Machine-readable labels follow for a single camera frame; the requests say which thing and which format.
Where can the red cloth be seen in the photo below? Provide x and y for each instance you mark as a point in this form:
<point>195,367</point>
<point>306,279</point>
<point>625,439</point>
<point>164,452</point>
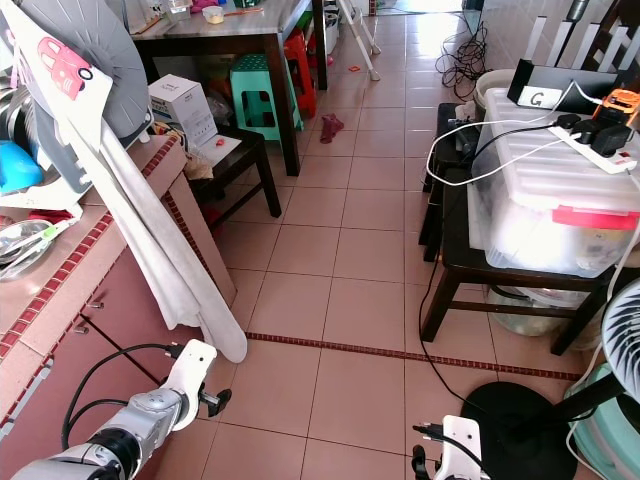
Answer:
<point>331,128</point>

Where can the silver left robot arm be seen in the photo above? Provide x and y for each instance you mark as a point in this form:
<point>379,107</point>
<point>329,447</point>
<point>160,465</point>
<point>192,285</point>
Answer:
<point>140,415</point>

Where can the black box white label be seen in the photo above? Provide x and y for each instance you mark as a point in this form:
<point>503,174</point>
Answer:
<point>575,85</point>

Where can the orange black tool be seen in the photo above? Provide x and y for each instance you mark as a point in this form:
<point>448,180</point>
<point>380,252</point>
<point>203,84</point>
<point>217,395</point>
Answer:
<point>622,102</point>

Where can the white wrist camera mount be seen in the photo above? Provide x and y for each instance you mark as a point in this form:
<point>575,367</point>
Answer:
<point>195,375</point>
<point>465,445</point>

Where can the red plastic stool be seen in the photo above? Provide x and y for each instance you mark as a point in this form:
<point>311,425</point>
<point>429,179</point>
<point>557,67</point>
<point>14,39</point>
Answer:
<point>300,60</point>

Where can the dark wooden bench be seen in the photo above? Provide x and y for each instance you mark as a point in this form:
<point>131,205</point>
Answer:
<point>460,255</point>

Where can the beige plastic basin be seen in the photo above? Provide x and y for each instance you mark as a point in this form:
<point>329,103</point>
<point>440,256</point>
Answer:
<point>490,85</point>

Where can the clear plastic storage box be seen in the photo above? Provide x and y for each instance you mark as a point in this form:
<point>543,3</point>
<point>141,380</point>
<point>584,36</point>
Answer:
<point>540,200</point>

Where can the blue plastic bowl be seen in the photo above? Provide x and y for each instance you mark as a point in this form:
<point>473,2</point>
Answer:
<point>18,170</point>

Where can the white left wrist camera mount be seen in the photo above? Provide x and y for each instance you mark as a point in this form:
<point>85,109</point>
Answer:
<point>195,375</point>

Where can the steel basin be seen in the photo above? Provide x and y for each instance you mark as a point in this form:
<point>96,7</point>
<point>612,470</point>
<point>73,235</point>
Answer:
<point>540,318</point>

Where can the green plastic stool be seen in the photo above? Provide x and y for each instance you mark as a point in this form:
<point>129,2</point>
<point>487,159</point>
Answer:
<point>255,68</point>

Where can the teal fan body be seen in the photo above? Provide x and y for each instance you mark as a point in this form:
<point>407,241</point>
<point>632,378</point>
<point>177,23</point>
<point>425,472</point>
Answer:
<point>605,430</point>

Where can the black round fan base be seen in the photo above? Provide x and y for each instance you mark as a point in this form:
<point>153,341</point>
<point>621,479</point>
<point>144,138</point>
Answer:
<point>520,410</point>

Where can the grey plastic cover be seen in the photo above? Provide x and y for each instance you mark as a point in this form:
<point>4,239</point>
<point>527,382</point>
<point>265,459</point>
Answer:
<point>100,30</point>

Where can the white cloth pink car print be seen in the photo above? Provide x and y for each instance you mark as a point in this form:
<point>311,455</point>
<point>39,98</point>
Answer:
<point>150,230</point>

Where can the white cardboard box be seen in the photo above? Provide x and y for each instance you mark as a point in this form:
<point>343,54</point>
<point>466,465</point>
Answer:
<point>180,110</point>

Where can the white metal stand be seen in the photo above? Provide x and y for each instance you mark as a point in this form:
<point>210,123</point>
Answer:
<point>365,50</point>

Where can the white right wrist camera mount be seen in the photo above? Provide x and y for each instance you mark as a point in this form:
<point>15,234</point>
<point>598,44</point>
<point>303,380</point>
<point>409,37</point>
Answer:
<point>465,445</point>

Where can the white fan head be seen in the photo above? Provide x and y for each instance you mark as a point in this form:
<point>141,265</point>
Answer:
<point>625,330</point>

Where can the small dark wooden table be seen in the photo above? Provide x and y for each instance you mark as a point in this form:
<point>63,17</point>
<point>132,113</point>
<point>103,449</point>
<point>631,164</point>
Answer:
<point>245,150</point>

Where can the white power strip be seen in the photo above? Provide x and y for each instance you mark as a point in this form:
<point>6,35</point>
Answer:
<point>595,145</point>

